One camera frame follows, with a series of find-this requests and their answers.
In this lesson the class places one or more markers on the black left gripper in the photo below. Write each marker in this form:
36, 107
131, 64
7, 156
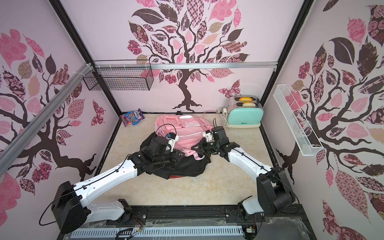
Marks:
174, 154

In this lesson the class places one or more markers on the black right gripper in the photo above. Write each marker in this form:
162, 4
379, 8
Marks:
207, 147

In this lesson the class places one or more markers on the pink backpack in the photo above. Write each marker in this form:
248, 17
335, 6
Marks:
190, 130

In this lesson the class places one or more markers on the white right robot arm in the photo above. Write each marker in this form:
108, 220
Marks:
274, 192

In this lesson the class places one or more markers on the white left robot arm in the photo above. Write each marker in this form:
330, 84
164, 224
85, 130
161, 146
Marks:
84, 193

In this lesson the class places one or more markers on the mint green toaster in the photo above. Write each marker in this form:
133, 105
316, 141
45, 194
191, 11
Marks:
243, 117

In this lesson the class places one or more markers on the purple candy bag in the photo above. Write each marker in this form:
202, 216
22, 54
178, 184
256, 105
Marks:
132, 117

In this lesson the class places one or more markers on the yellow toast slice front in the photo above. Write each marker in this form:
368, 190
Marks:
249, 105

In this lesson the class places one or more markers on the yellow toast slice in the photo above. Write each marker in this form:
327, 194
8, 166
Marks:
249, 105
245, 99

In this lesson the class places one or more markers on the yellow toast slice back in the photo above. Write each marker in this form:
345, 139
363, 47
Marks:
245, 99

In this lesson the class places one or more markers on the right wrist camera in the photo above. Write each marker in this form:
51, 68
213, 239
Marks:
217, 134

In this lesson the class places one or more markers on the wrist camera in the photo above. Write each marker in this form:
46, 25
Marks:
217, 134
172, 139

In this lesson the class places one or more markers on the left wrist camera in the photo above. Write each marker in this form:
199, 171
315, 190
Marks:
172, 139

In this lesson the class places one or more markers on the black wire basket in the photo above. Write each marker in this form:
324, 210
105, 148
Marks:
129, 75

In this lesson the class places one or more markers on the white vented cable duct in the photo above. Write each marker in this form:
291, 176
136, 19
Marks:
156, 233

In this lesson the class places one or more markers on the white wire shelf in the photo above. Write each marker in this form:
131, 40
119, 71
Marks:
300, 126

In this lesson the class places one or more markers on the aluminium rail back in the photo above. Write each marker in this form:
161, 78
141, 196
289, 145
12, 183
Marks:
240, 65

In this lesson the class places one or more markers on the aluminium rail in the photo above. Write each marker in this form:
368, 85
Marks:
16, 146
240, 65

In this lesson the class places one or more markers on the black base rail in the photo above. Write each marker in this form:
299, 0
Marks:
210, 214

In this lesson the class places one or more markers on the aluminium rail left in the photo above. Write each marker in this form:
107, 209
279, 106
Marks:
16, 146

